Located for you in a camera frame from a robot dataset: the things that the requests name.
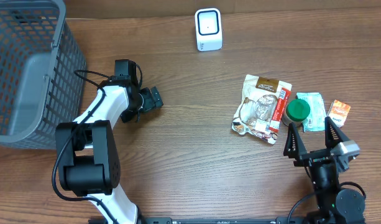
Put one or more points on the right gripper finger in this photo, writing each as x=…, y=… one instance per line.
x=294, y=147
x=333, y=134

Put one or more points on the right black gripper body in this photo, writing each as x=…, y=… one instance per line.
x=316, y=157

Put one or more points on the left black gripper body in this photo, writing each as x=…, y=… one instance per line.
x=151, y=99

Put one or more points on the teal orange tissue pack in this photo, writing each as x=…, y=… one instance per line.
x=314, y=122

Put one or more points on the orange small carton box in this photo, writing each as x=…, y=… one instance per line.
x=338, y=112

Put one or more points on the red stick sachet pack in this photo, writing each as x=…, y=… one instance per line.
x=279, y=110

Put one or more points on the beige Pantree snack pouch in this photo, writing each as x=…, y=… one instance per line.
x=259, y=100

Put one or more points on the green lid spice jar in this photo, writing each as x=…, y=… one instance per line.
x=296, y=112

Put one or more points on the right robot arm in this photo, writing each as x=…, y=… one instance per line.
x=337, y=202

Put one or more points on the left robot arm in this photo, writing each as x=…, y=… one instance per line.
x=88, y=167

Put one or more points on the white barcode scanner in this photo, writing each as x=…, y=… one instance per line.
x=209, y=30

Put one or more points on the grey plastic mesh basket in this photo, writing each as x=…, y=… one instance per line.
x=38, y=87

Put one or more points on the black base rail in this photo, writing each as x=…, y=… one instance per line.
x=167, y=220

